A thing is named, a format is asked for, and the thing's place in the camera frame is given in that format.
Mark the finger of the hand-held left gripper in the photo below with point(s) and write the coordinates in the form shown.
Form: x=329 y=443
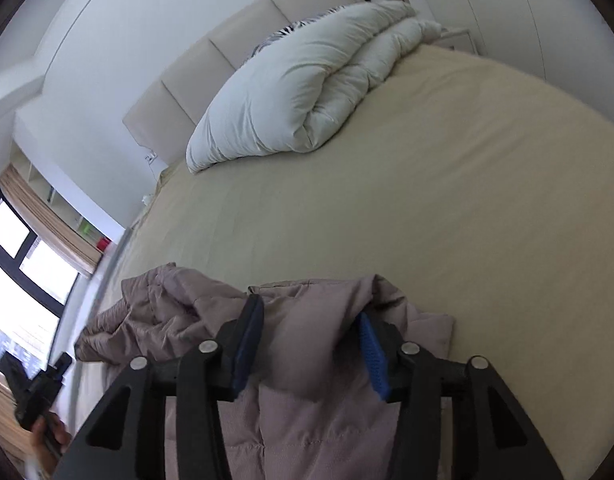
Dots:
x=62 y=367

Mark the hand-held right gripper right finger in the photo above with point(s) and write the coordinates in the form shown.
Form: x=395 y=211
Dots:
x=374 y=355

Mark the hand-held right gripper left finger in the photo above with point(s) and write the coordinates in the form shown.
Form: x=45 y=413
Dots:
x=249 y=340

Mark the mauve hooded puffer coat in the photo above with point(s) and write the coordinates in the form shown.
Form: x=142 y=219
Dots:
x=297 y=340

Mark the person's left hand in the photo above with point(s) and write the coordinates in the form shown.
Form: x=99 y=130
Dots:
x=47 y=460

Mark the black framed window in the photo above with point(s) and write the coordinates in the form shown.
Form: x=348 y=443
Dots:
x=32 y=280

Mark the red storage box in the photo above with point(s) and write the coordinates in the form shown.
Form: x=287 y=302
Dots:
x=102 y=244

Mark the green storage box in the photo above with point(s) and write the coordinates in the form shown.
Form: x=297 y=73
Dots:
x=88 y=229

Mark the beige curtain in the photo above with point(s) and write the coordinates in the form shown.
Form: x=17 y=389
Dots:
x=52 y=220

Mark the white tissue box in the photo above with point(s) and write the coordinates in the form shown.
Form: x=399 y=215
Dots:
x=147 y=199

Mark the bed with beige sheet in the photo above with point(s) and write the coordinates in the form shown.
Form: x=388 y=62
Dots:
x=462 y=185

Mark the white folded duvet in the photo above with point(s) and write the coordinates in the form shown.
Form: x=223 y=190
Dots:
x=297 y=90

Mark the beige padded headboard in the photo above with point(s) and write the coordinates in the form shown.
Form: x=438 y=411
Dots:
x=187 y=90

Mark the zebra print pillow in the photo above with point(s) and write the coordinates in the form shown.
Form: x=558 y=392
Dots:
x=287 y=32

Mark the white nightstand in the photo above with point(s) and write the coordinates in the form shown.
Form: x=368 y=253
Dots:
x=457 y=39

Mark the white wardrobe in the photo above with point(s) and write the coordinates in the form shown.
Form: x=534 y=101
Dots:
x=547 y=20

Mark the white wall shelf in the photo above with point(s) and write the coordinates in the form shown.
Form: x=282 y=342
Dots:
x=62 y=185

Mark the wall socket panel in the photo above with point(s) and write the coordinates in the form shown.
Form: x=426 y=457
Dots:
x=150 y=157

